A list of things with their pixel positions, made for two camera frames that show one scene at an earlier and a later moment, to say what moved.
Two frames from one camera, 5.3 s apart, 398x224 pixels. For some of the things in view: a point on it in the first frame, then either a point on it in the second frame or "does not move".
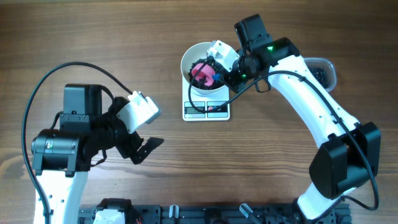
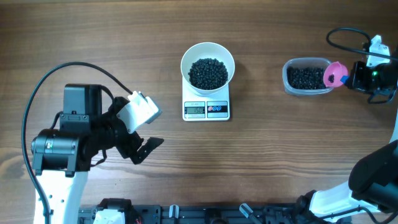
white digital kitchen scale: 205,101 does not move
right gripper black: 236,84 to 358,79
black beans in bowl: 218,78 does not move
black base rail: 221,214 does not move
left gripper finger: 146,150 does not move
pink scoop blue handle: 207,73 to 340,73
